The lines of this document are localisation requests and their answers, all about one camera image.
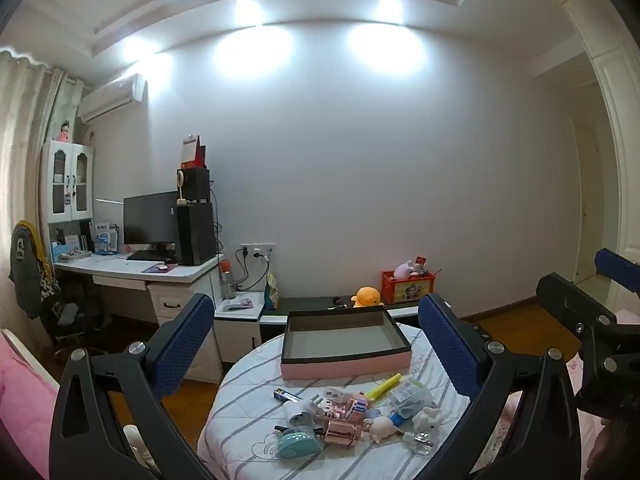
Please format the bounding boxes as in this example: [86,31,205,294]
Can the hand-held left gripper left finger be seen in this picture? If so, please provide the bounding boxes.
[48,292,216,480]

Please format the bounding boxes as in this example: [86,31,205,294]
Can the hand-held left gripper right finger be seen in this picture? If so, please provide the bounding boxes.
[417,293,583,480]

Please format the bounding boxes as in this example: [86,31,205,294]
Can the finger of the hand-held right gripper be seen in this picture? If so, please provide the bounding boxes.
[594,247,640,295]
[536,272,640,387]

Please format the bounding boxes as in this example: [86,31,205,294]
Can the clear plastic bag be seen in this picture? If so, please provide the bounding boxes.
[389,379,437,413]

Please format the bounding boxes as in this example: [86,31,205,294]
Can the yellow highlighter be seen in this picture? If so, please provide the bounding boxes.
[364,372,404,402]

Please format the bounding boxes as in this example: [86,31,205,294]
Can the white rabbit toy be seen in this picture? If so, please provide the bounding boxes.
[409,405,447,433]

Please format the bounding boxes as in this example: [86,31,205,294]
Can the clear perfume bottle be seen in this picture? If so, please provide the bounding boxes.
[401,430,440,457]

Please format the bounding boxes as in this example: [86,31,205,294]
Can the pink box with black rim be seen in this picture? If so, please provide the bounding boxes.
[280,306,412,381]

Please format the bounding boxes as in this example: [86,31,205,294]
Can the small doll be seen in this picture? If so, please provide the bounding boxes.
[361,414,397,443]

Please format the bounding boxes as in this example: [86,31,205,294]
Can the black rhinestone hair clip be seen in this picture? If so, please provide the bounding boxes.
[273,424,326,436]

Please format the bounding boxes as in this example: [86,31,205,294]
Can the white round plug adapter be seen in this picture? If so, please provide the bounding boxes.
[283,396,321,428]

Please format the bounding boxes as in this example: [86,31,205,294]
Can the teal tape dispenser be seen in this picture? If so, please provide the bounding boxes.
[274,430,323,459]

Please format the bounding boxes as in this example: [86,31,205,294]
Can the white nightstand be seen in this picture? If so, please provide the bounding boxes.
[214,291,266,361]

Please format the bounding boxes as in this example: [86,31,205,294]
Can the red toy crate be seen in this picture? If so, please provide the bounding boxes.
[381,270,435,305]

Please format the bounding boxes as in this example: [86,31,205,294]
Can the cream room door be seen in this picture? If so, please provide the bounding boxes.
[572,120,601,281]

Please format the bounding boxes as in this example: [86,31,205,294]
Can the steel thermos bottle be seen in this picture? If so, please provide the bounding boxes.
[221,260,237,300]

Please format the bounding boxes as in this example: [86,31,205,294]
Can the orange plush octopus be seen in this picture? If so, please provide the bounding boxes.
[350,286,385,309]

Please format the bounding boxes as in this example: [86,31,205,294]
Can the white desk with drawers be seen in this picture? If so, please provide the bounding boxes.
[52,250,224,386]

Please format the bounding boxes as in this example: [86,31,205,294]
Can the yellow snack bag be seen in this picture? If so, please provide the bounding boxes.
[263,272,281,309]

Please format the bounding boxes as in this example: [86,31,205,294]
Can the black computer tower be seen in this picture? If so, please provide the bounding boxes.
[175,200,217,267]

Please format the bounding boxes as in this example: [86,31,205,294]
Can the blue white carton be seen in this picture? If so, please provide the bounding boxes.
[95,225,118,256]

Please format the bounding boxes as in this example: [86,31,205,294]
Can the black computer monitor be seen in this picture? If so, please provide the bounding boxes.
[123,191,181,261]

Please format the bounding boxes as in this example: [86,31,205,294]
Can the black white low cabinet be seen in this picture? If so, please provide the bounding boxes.
[260,296,426,341]

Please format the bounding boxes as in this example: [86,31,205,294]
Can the black speaker box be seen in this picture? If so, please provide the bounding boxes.
[179,167,211,203]

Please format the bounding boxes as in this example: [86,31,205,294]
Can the pink fleece blanket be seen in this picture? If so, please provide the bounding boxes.
[0,335,61,480]

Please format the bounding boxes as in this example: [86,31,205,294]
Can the red paper calendar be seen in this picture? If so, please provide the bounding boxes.
[181,133,207,170]

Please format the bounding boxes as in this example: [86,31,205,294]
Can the white glass-door cabinet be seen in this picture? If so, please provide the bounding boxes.
[41,140,96,256]

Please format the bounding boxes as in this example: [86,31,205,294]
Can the beige curtain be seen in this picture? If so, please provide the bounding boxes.
[0,47,81,321]

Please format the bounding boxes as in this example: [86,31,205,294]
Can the white air conditioner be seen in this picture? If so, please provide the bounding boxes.
[77,73,147,123]

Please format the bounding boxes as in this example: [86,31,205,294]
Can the black power cables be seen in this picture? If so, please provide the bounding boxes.
[234,247,271,293]

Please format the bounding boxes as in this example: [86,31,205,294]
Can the white bed frame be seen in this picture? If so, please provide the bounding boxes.
[0,327,63,392]

